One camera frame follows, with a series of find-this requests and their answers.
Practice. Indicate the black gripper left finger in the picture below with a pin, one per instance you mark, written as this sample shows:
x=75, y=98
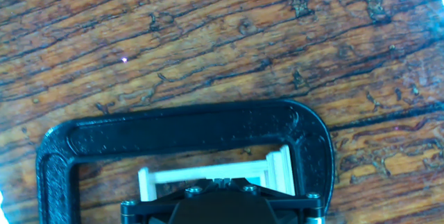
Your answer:
x=156, y=201

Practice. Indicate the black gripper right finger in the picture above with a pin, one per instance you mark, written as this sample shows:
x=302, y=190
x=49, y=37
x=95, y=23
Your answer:
x=288, y=201

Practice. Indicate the miniature wooden sliding window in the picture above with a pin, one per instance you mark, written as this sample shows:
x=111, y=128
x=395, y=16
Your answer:
x=208, y=172

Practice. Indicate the black C-clamp with steel screw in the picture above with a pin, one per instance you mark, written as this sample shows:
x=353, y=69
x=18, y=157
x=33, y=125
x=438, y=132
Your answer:
x=173, y=134

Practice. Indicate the glossy wood grain mat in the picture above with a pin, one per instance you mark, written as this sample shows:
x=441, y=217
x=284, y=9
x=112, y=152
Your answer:
x=208, y=43

